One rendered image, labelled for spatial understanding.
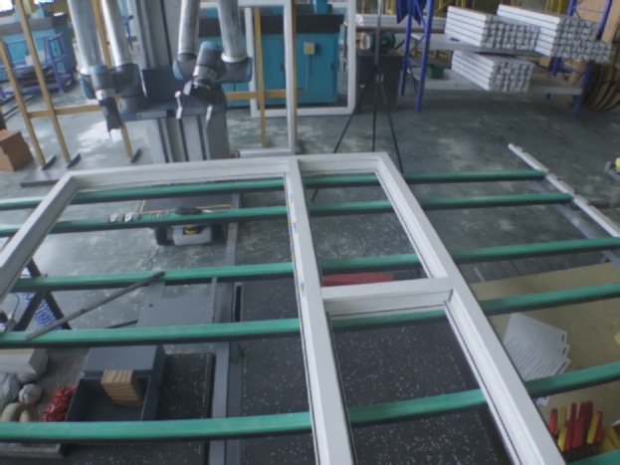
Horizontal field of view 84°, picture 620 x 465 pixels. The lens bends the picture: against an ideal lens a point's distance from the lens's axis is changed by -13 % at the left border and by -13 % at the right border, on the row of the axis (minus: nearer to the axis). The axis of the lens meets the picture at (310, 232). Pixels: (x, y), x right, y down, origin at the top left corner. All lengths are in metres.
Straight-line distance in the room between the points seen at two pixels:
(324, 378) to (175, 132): 2.17
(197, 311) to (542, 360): 1.13
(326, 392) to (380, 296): 0.34
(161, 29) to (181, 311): 1.84
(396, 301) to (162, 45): 2.07
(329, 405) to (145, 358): 0.67
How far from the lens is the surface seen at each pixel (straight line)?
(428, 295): 1.14
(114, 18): 2.24
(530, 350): 1.49
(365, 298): 1.08
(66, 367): 1.55
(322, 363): 0.92
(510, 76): 5.67
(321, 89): 5.36
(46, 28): 9.58
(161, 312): 1.20
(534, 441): 0.94
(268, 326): 1.08
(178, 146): 2.80
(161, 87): 2.59
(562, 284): 1.83
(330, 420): 0.85
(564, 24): 5.65
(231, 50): 2.29
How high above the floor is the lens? 1.69
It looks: 36 degrees down
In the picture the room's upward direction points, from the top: straight up
